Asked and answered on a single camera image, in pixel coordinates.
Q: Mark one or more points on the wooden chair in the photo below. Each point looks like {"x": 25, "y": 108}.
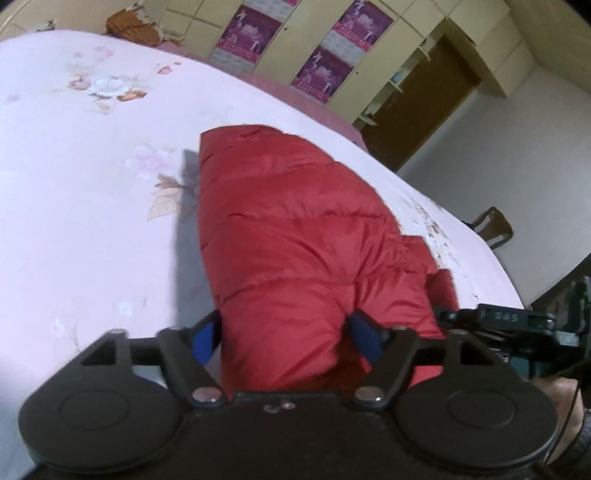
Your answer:
{"x": 491, "y": 228}

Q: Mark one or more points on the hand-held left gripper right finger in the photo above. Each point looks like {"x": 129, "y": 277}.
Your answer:
{"x": 367, "y": 340}

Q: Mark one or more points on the floral white bed sheet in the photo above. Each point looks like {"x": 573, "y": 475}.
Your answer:
{"x": 69, "y": 184}

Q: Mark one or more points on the red puffer jacket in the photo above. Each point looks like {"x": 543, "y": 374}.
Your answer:
{"x": 286, "y": 230}

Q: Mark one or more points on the blue shelf ornament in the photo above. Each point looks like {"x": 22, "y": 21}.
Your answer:
{"x": 397, "y": 76}

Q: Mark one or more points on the cream wardrobe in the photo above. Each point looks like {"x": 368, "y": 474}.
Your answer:
{"x": 415, "y": 23}

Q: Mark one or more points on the brown wooden door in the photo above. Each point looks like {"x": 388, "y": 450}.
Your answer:
{"x": 415, "y": 101}

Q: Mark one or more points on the person's right hand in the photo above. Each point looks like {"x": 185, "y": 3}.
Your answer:
{"x": 565, "y": 397}

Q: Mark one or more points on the cream open shelf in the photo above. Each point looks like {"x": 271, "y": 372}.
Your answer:
{"x": 397, "y": 83}

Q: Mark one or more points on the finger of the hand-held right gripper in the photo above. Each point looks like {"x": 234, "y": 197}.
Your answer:
{"x": 503, "y": 317}

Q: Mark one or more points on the purple wall poster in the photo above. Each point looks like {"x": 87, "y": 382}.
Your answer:
{"x": 323, "y": 74}
{"x": 249, "y": 32}
{"x": 364, "y": 21}

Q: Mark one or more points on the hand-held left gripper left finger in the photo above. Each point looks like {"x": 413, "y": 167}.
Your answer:
{"x": 205, "y": 341}

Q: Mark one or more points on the person's right forearm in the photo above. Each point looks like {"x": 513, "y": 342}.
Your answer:
{"x": 577, "y": 454}

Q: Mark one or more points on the pink bed sheet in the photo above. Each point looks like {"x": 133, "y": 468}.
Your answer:
{"x": 304, "y": 104}

